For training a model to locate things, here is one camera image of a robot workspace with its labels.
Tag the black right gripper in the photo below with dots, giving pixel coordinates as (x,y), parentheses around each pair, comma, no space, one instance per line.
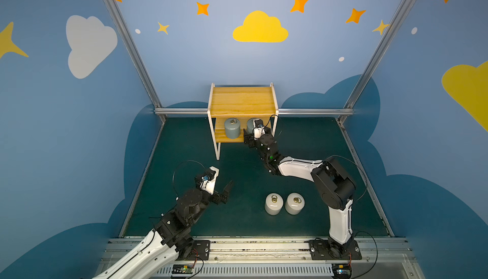
(250,139)

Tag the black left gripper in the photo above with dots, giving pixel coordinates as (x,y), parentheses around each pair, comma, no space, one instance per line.
(217,195)

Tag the grey-blue tea canister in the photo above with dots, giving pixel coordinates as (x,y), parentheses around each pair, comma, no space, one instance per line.
(232,128)
(251,125)

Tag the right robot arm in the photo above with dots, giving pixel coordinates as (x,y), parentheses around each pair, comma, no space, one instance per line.
(334,184)

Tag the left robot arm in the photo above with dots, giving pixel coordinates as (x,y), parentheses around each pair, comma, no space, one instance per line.
(170,238)

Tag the left controller board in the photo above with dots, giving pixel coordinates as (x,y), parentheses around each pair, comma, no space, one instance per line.
(182,270)

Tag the controller board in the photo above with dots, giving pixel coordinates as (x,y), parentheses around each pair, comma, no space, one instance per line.
(341,271)
(182,270)

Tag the right controller board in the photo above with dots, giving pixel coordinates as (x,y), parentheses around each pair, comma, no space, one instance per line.
(341,271)

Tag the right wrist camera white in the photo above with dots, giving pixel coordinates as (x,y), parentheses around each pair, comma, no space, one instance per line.
(258,129)

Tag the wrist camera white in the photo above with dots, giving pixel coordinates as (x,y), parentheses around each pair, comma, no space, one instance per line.
(207,180)
(258,129)

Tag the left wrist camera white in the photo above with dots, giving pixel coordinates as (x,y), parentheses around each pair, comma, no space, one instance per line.
(207,180)

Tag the white frame wooden shelf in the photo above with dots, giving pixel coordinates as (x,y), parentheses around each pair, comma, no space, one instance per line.
(239,98)

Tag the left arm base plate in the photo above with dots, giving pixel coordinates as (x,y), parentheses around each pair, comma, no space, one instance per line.
(198,248)

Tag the left side floor rail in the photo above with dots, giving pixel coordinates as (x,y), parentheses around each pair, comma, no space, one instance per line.
(141,144)

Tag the floor rail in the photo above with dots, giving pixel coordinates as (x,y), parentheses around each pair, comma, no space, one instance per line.
(141,144)
(365,178)

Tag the horizontal aluminium rail back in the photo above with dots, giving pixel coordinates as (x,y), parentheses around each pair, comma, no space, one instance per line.
(283,112)

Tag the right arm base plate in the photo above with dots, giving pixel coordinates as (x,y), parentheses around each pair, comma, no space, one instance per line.
(321,249)

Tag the right side floor rail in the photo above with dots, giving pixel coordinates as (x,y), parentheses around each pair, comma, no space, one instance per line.
(365,178)

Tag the right vertical aluminium post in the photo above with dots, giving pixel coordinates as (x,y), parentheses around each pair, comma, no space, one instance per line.
(396,21)

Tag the vertical aluminium post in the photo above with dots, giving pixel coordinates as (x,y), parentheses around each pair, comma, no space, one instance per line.
(396,21)
(136,58)

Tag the left vertical aluminium post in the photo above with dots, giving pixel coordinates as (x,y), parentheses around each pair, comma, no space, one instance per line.
(136,58)

